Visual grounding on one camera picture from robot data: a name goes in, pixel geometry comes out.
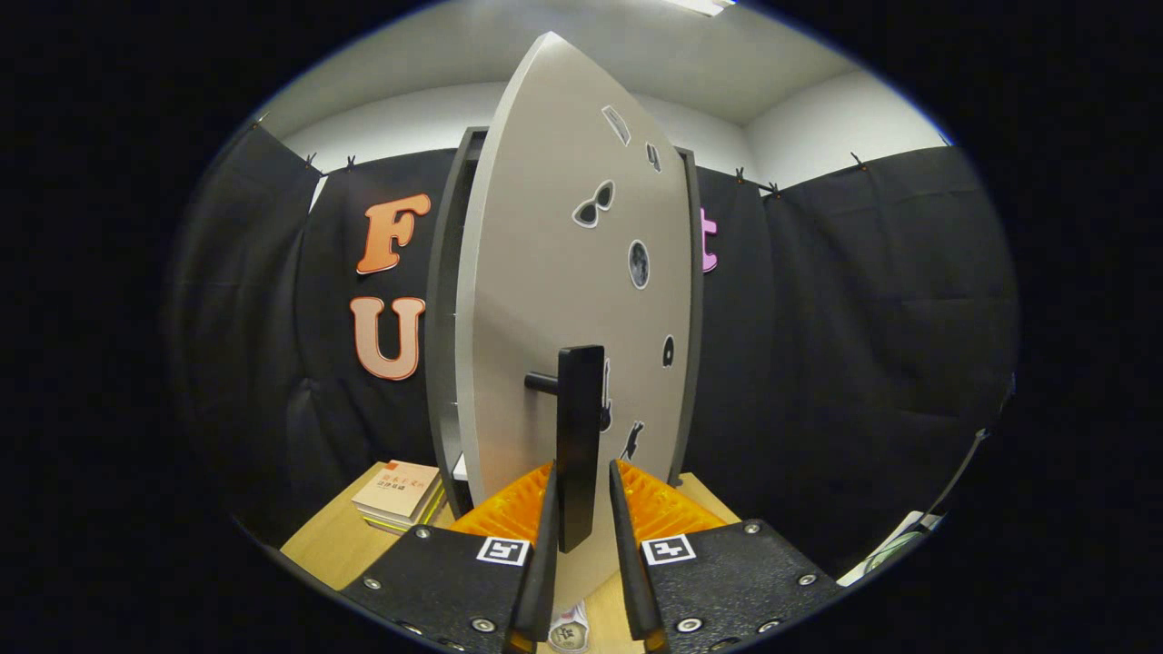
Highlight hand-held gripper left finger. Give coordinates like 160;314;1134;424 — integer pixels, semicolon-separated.
341;461;560;654

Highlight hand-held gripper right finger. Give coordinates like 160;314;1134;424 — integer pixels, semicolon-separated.
607;459;846;654

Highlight small white shoe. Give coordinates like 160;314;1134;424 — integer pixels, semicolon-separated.
548;599;591;653

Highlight black door handle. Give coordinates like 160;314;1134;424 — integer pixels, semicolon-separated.
524;344;607;553

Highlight dark grey shoe cabinet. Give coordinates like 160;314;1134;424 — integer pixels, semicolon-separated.
425;127;705;520

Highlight beige shoe cabinet door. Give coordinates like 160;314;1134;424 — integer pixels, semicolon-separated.
454;32;696;605

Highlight yellow cover book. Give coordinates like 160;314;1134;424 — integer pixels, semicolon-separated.
362;489;448;534

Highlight beige cover book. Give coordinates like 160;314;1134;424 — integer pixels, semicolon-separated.
352;461;443;523

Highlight black backdrop cloth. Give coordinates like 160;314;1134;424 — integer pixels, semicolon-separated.
168;123;1019;582

